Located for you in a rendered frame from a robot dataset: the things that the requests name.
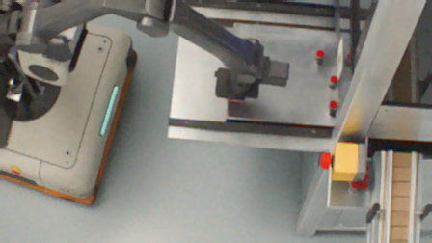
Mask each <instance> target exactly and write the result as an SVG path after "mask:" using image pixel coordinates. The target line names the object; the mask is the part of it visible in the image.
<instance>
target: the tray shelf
mask: <svg viewBox="0 0 432 243"><path fill-rule="evenodd" d="M192 8H194V9H195V10H197V11H198V12H200V13H201V14H202V15H206V16H207V17H218V18H230V19H241V20H253V21H265V22H278V23H288V24H301V25H312V26H323V27H334V28H335V32H339V12H335V16H334V18H331V17H321V16H309V15H303V14H297V13H275V12H263V11H252V10H250V11H239V10H228V9H217V8H205V7H192ZM218 68H227V67H225V66H224V65H223V63H222V62H221V61H220V60H219V59H217V58H216V57H214V56H213V55H211V54H209V52H207V51H205V50H203V49H200V48H198V47H197V46H196V45H194V44H193V43H191V42H190V41H188V40H185V39H184V38H182V37H179V42H178V51H177V57H176V65H175V81H174V89H173V97H172V105H171V113H170V117H172V118H184V119H195V120H208V121H219V122H225V121H226V118H227V107H228V100H227V99H225V98H221V97H217V96H216V95H215V86H216V77H214V71H215V70H217V69H218ZM168 138H169V141H181V142H193V143H205V144H217V145H230V146H241V147H254V148H266V149H290V150H301V151H314V152H320V151H326V152H330V151H331V142H332V138H331V139H329V138H317V137H313V138H305V137H293V136H281V135H268V134H256V133H244V132H232V131H220V130H208V129H196V128H184V127H171V126H169V129H168Z"/></svg>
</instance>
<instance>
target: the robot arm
mask: <svg viewBox="0 0 432 243"><path fill-rule="evenodd" d="M107 14H116V15H117V16H120V17H123V18H128V19H130V20H132V21H135V22H136V29H137V30H139V31H141V32H142V33H144V34H147V35H149V36H150V37H152V38H163V37H168V36H169V33H170V31H171V32H173V33H174V34H176V35H178V36H180V37H182V38H184V39H185V40H187V41H190V42H191V43H193V44H194V45H196V46H197V47H198V48H200V49H203V50H205V51H207V52H209V54H211V55H213V56H214V57H216V58H217V59H219V60H220V61H221V62H222V63H223V65H224V66H225V67H226V68H220V67H219V68H218V69H217V74H216V76H217V77H216V86H215V95H216V96H217V97H221V98H225V99H227V100H230V101H240V102H244V100H245V98H246V97H248V98H255V99H256V100H257V97H258V87H259V84H263V85H270V86H276V87H283V88H285V85H286V83H287V80H288V74H289V63H284V62H279V61H273V60H270V56H263V53H264V45H263V44H260V43H258V39H253V38H247V39H243V38H239V37H237V36H236V35H234V34H233V33H232V32H231V31H229V30H228V29H226V28H225V27H224V28H223V27H222V26H220V25H218V24H217V23H215V21H213V20H212V19H210V18H209V17H207V16H206V15H202V14H201V13H200V12H198V11H197V10H195V9H194V8H192V7H189V5H188V4H186V3H185V2H184V1H183V0H64V1H62V2H60V3H58V4H55V3H51V2H49V1H46V0H42V1H39V3H37V2H27V3H25V5H24V9H23V11H21V10H19V11H16V12H12V13H3V12H1V11H0V62H3V61H6V60H7V57H8V54H9V53H10V50H11V47H13V46H15V48H16V49H18V50H19V51H23V52H26V53H29V54H34V55H35V54H43V53H44V52H45V51H46V48H48V42H49V41H51V40H53V39H54V38H55V37H56V35H58V34H60V33H63V32H64V31H67V30H69V29H72V28H74V27H76V26H79V25H81V24H84V23H86V22H89V21H91V20H94V19H97V18H100V17H102V16H105V15H107Z"/></svg>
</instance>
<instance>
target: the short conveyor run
mask: <svg viewBox="0 0 432 243"><path fill-rule="evenodd" d="M371 160H372V175H371V199H370V209H369V210H368V211H367V213H366V222H367V226H366V243H419V236H420V229H419V225H420V222H422V221H423V220H424V219H425V218H426V217H427V215H428V213H431V212H432V205H431V203H429V204H428V205H426V206H425V207H424V209H423V210H421V179H422V163H421V160H422V153H417V152H413V153H403V152H392V151H391V150H389V151H388V152H384V151H382V152H381V151H375V153H374V155H373V157H372V158H371Z"/></svg>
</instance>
